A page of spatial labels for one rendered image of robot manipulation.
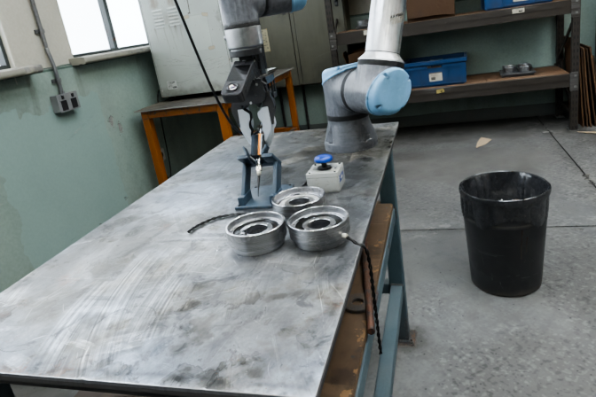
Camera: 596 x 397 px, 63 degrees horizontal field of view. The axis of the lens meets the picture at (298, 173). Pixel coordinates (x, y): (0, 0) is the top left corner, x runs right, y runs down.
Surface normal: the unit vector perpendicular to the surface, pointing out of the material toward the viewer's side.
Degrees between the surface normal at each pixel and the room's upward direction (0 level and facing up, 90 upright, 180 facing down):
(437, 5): 83
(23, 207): 90
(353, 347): 0
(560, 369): 0
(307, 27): 90
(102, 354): 0
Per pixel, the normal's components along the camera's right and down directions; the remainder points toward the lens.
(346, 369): -0.15, -0.94
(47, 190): 0.95, -0.06
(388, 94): 0.50, 0.31
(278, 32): -0.26, 0.33
